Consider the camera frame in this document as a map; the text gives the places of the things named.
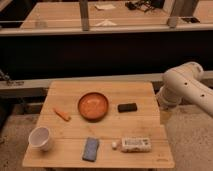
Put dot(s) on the blue sponge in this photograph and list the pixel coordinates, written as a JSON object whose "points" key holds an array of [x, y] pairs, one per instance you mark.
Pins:
{"points": [[90, 149]]}

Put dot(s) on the folded white paper plane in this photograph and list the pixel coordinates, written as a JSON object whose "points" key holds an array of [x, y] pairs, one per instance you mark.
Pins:
{"points": [[106, 22]]}

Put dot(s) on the white paper cup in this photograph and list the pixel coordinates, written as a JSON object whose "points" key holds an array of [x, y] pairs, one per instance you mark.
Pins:
{"points": [[40, 138]]}

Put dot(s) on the black flat device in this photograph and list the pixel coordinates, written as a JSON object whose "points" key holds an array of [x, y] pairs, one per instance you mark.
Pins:
{"points": [[190, 19]]}

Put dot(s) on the grey metal post right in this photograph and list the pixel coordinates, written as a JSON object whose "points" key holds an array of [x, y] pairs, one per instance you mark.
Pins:
{"points": [[177, 7]]}

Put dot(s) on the white patterned box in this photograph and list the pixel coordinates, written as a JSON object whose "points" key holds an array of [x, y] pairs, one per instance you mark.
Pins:
{"points": [[136, 144]]}

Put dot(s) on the grey metal post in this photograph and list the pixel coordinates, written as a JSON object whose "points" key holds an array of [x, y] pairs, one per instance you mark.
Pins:
{"points": [[177, 7], [84, 14]]}

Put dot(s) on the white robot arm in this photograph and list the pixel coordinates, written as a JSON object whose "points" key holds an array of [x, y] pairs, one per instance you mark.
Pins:
{"points": [[183, 82]]}

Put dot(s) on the black eraser block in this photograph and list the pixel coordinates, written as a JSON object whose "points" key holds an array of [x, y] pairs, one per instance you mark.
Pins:
{"points": [[127, 107]]}

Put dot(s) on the orange carrot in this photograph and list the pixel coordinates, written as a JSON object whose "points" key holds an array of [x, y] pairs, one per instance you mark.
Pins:
{"points": [[62, 114]]}

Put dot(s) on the white paper sheet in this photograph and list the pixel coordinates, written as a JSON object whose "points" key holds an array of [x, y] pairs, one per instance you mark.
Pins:
{"points": [[105, 7]]}

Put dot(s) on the orange round bowl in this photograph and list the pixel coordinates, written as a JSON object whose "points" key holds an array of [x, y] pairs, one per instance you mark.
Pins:
{"points": [[93, 106]]}

